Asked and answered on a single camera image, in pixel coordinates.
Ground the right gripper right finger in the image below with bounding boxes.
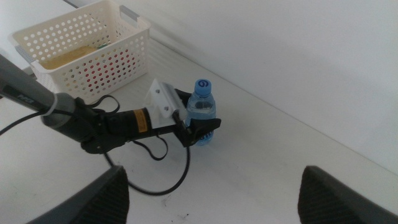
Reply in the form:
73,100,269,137
297,165,398,224

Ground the white perforated plastic basket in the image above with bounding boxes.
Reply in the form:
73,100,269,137
8,0,152,105

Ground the yellow tea bottle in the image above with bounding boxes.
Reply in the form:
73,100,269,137
40,45,108,70

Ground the red soda can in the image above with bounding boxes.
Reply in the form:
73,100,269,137
79,51,137,90

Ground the water bottle with blue cap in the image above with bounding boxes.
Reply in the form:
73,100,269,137
185,78,217,146

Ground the thin black cable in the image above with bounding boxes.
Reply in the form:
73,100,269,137
88,94,169,162

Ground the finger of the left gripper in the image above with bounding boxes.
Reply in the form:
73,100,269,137
188,117,222,146
174,88,193,108

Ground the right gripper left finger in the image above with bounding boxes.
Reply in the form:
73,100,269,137
26,165,130,224

